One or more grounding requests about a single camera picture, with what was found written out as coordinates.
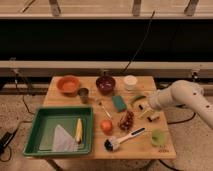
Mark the red grape bunch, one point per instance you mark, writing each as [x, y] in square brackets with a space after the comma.
[126, 122]

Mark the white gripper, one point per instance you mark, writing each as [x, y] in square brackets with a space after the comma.
[155, 102]

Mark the purple bowl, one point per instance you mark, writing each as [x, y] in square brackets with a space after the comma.
[105, 84]

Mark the light grey towel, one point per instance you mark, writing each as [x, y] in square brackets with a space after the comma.
[63, 141]

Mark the orange fruit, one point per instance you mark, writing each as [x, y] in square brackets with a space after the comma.
[106, 126]

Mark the green plastic tray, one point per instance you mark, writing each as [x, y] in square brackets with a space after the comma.
[40, 139]

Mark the green sponge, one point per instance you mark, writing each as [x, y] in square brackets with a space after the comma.
[119, 103]

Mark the small metal cup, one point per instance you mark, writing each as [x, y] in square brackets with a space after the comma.
[84, 95]

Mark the yellow corn cob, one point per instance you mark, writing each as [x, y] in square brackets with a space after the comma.
[79, 131]

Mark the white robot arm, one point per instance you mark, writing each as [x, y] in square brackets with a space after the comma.
[182, 92]

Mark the small metal spoon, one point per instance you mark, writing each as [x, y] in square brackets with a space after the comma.
[103, 107]

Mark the orange bowl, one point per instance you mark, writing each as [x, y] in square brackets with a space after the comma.
[68, 85]

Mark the white lidded cup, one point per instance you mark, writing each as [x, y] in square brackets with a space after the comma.
[130, 82]

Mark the white dish brush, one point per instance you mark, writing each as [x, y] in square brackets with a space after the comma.
[113, 143]

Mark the black power adapter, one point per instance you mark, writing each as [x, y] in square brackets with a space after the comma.
[5, 140]

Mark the green pepper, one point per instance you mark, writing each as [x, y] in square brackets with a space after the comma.
[136, 98]

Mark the black and white eraser block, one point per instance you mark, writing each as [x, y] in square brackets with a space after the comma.
[143, 107]

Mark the light green small cup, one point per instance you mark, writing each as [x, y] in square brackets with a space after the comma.
[158, 137]

